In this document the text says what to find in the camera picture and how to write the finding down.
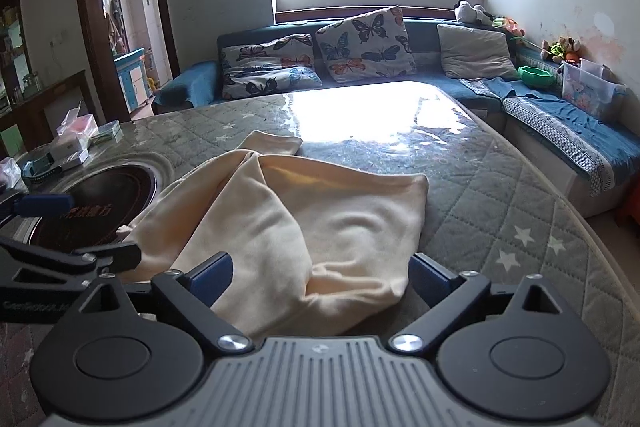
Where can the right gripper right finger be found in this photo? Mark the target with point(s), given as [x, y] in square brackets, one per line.
[452, 299]

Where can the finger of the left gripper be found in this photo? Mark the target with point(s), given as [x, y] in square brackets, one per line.
[88, 262]
[29, 206]

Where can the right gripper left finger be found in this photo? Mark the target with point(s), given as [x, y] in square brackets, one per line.
[185, 300]

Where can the cream beige garment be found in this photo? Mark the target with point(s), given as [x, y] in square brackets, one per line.
[316, 247]

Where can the teal black wristband device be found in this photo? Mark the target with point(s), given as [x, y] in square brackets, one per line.
[39, 168]

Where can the round black induction cooktop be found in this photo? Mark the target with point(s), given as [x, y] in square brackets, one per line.
[104, 201]

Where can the pink white tissue box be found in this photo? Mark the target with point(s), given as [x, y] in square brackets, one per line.
[71, 147]

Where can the dark wooden display cabinet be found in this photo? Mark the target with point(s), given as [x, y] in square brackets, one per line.
[31, 109]

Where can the small green card box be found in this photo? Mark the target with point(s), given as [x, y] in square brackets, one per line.
[110, 131]

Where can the blue white small cabinet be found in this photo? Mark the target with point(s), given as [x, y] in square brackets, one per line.
[131, 73]

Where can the blue corner sofa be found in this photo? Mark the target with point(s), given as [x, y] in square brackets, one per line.
[201, 85]

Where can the blue cloth on sofa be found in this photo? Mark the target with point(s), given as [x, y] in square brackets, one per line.
[607, 154]

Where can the green plastic bowl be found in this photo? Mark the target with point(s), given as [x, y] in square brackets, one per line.
[536, 78]

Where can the left butterfly pillow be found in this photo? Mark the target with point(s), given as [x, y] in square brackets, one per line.
[281, 65]

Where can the butterfly pillow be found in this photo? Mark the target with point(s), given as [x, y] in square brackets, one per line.
[281, 65]
[372, 45]

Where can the plain beige pillow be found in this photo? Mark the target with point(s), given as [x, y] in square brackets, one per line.
[470, 53]

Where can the clear plastic storage box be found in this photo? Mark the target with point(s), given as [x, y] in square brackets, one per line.
[596, 96]

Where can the right butterfly pillow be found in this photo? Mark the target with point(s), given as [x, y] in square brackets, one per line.
[372, 45]

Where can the brown plush toys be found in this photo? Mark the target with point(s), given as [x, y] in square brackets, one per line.
[565, 49]

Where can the colourful plush toy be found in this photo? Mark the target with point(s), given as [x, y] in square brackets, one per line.
[512, 29]

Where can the panda plush toy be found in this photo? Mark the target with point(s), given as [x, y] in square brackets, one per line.
[467, 13]

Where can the dark wooden door frame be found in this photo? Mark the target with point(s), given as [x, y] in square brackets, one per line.
[113, 27]

